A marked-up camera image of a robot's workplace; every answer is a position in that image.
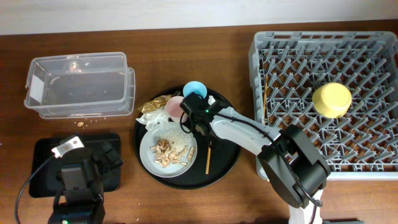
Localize blue plastic cup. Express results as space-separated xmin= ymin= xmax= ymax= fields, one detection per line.
xmin=183 ymin=81 xmax=208 ymax=98

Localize pink plastic cup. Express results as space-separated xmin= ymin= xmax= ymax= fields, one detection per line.
xmin=165 ymin=96 xmax=188 ymax=123

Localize yellow plastic bowl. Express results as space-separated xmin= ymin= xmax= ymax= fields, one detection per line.
xmin=312 ymin=82 xmax=352 ymax=118

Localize wooden chopstick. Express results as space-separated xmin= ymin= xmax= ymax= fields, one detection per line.
xmin=205 ymin=146 xmax=211 ymax=175
xmin=263 ymin=75 xmax=268 ymax=119

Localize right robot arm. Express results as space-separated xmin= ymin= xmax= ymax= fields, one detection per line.
xmin=180 ymin=93 xmax=331 ymax=223

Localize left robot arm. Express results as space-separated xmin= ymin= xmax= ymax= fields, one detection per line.
xmin=48 ymin=142 xmax=123 ymax=223

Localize grey dishwasher rack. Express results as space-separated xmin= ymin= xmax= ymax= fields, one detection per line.
xmin=248 ymin=31 xmax=397 ymax=180

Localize food scraps on plate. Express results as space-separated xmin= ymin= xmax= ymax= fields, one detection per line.
xmin=150 ymin=131 xmax=195 ymax=168

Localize gold foil wrapper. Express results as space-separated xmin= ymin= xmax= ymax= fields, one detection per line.
xmin=138 ymin=91 xmax=180 ymax=114

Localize crumpled white tissue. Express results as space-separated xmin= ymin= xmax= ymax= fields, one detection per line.
xmin=136 ymin=108 xmax=169 ymax=130

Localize grey plate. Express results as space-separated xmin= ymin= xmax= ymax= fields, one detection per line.
xmin=139 ymin=122 xmax=198 ymax=178

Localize black rectangular tray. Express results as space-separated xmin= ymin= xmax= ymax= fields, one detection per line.
xmin=29 ymin=133 xmax=122 ymax=198

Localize clear plastic storage bin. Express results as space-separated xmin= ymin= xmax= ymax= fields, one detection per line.
xmin=24 ymin=52 xmax=136 ymax=119

